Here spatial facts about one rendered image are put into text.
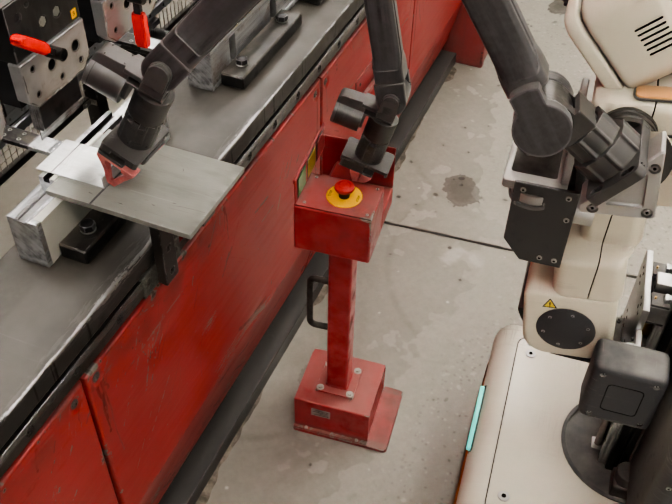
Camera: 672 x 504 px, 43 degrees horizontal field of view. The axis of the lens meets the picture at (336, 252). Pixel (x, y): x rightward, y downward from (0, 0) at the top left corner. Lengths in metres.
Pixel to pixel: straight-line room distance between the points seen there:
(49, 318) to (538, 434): 1.10
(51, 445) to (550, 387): 1.15
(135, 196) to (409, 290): 1.37
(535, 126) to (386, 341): 1.43
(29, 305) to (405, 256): 1.52
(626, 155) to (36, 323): 0.90
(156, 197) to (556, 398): 1.09
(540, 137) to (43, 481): 0.92
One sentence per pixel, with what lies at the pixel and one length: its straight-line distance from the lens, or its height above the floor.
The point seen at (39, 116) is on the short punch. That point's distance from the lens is 1.40.
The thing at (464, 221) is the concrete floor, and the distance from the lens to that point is 2.86.
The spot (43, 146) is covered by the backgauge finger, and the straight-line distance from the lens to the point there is 1.53.
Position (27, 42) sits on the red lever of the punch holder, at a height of 1.29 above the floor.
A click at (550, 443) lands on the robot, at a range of 1.99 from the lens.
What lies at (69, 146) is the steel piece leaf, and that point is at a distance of 1.52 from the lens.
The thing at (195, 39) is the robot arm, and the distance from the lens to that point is 1.20.
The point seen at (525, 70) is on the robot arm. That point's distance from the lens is 1.12.
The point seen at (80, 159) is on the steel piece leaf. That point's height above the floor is 1.00.
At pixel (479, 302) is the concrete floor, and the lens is 2.60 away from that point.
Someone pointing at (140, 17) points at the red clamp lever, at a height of 1.20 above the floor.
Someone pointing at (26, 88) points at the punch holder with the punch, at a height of 1.20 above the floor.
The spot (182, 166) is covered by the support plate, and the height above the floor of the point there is 1.00.
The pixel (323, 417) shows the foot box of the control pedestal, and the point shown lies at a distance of 2.21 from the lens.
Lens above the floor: 1.89
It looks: 44 degrees down
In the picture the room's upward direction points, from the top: 1 degrees clockwise
